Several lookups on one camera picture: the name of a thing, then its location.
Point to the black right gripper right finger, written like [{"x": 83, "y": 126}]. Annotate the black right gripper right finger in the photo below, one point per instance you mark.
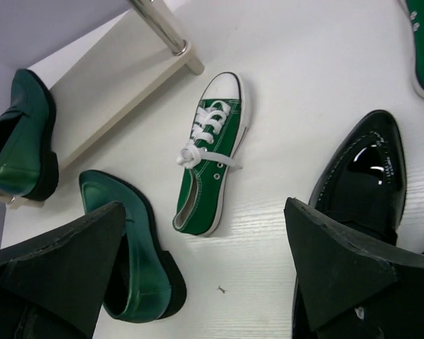
[{"x": 348, "y": 284}]

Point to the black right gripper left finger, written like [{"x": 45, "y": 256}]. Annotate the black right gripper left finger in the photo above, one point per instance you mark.
[{"x": 53, "y": 285}]

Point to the dark green leather loafer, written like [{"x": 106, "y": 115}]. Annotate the dark green leather loafer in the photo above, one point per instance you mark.
[{"x": 146, "y": 284}]

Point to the white two-tier shoe shelf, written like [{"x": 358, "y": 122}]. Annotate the white two-tier shoe shelf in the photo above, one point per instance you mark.
[{"x": 99, "y": 59}]

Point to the black patent loafer left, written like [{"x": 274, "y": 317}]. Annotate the black patent loafer left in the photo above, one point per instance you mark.
[{"x": 364, "y": 184}]

